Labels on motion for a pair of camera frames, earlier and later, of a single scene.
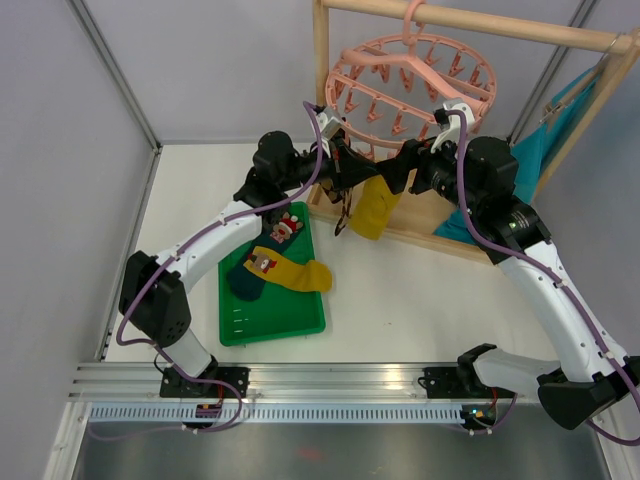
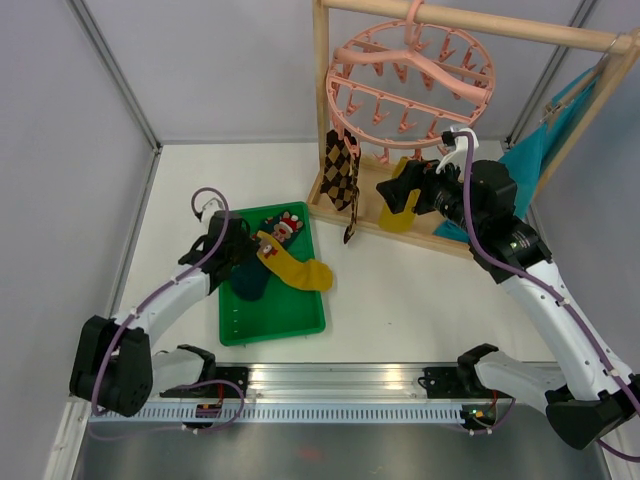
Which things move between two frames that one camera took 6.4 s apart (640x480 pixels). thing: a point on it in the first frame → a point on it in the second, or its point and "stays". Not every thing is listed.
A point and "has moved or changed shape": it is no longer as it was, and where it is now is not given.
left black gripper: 346,168 → 249,244
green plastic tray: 281,311 stays
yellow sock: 372,208 → 403,219
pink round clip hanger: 386,90 has moved or changed shape
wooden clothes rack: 422,211 stays
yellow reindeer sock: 314,275 has moved or changed shape
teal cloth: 534,155 stays
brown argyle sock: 346,194 → 354,189
